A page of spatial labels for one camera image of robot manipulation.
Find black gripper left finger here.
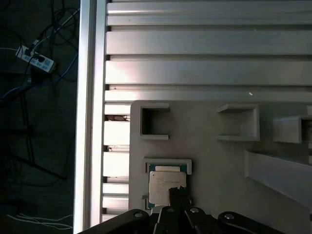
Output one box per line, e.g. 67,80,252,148
81,186,180,234

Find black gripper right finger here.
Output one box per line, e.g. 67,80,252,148
179,186,290,234

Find silver CPU green board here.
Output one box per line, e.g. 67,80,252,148
146,162,190,211

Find grey parts rack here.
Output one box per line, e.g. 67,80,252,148
129,99,312,234

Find white power strip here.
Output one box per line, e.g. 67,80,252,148
15,45,57,74

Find black metal floor frame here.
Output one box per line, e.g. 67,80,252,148
0,92,68,181

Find blue floor cable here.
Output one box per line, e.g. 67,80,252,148
0,48,80,108

